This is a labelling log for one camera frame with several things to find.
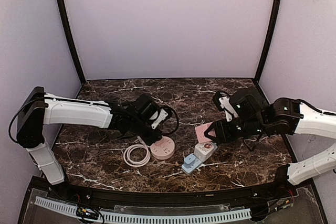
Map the pink cube socket adapter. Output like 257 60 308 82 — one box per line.
195 122 212 143

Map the white cube socket adapter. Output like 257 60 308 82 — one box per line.
194 142 215 162

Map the blue charger plug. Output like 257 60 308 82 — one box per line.
182 154 199 170

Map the blue power strip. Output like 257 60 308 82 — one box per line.
181 142 217 175

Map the pink round power socket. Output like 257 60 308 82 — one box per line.
150 136 175 160

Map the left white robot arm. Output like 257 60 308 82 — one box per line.
10 87 169 185

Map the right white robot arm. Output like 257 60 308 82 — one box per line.
204 87 335 185

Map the small circuit board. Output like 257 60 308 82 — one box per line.
76 207 99 219

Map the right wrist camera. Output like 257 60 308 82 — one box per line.
212 91 238 122

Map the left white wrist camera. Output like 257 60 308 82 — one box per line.
150 109 169 130

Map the black front rail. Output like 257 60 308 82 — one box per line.
31 174 313 209

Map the right grey cable duct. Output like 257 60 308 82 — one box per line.
101 209 251 224

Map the grey cable duct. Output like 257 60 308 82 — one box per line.
34 196 77 217
101 209 251 224

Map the left grey cable duct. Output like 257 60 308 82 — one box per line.
34 196 77 217

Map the right black frame post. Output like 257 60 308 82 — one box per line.
254 0 281 85

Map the black frame post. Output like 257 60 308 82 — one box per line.
56 0 86 86
254 0 281 85

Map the left black frame post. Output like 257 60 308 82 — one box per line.
56 0 86 86

